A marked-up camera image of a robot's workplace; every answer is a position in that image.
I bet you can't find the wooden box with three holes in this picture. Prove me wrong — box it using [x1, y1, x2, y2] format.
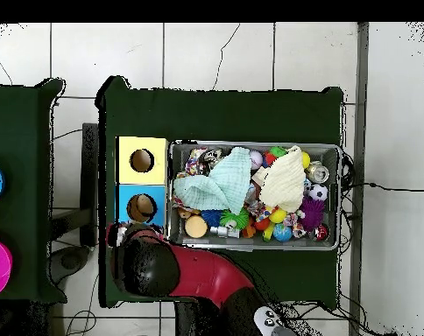
[114, 135, 169, 232]

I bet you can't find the mint green waffle cloth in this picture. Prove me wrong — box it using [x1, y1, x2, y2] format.
[173, 145, 252, 215]

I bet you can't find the orange round sponge disc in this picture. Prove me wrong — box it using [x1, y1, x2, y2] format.
[184, 213, 208, 239]

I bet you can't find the white baseball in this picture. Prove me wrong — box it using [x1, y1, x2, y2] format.
[248, 150, 265, 171]

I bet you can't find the dark green table cloth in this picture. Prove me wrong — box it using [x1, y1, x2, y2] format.
[95, 75, 344, 309]

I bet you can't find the cream waffle cloth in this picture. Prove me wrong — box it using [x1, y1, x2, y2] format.
[251, 144, 307, 214]

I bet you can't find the green and orange spiky ball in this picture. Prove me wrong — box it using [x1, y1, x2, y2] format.
[261, 145, 288, 169]

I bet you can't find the blue globe ball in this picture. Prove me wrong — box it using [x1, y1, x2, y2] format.
[272, 222, 293, 243]

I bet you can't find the purple spiky ball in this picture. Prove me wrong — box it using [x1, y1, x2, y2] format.
[298, 196, 326, 233]

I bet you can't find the crushed silver drink can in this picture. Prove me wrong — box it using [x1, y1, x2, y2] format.
[305, 160, 330, 185]

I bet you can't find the small soccer ball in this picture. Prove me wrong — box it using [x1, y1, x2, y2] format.
[307, 183, 329, 202]

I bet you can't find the dark green side table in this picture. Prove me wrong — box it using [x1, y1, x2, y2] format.
[0, 78, 67, 305]

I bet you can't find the black cable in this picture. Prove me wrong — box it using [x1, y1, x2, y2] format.
[341, 180, 424, 193]

